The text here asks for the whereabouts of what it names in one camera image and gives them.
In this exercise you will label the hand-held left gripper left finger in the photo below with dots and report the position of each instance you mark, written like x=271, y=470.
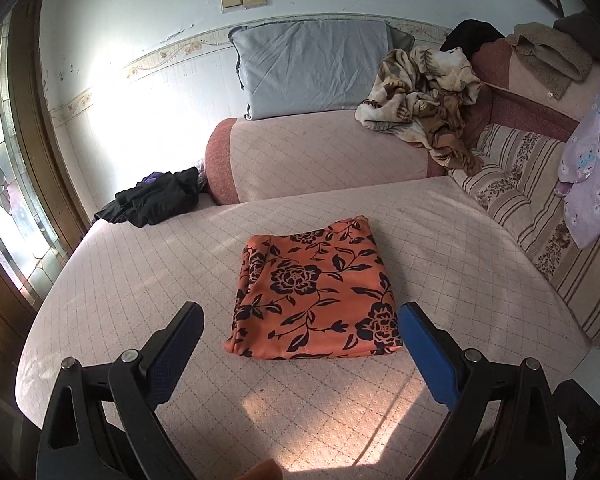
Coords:
x=172, y=360

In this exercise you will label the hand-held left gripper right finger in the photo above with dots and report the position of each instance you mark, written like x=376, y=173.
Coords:
x=435, y=360

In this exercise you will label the orange black floral garment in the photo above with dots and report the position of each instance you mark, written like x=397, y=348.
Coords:
x=315, y=290

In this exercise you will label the black clothes pile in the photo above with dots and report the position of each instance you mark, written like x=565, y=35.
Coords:
x=155, y=200

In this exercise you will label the pink quilted sofa bed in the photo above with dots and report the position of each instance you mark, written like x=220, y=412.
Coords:
x=180, y=270

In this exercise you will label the purple cloth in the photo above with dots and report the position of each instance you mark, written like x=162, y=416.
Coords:
x=151, y=178

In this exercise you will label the striped floral cushion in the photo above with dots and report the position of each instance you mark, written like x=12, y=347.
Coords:
x=530, y=195

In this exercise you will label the lilac floral garment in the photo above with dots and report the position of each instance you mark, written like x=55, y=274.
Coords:
x=592, y=175

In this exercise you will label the beige floral blanket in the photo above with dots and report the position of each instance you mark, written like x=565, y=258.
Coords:
x=420, y=100

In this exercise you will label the wooden door with stained glass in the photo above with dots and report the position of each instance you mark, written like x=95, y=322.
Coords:
x=25, y=125

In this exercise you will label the blue-grey pillow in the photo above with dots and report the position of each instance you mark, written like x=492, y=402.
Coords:
x=315, y=65

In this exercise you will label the tan fleece jacket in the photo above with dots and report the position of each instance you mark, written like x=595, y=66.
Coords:
x=545, y=60

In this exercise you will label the dark brown garment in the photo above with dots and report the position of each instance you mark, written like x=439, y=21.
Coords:
x=582, y=32

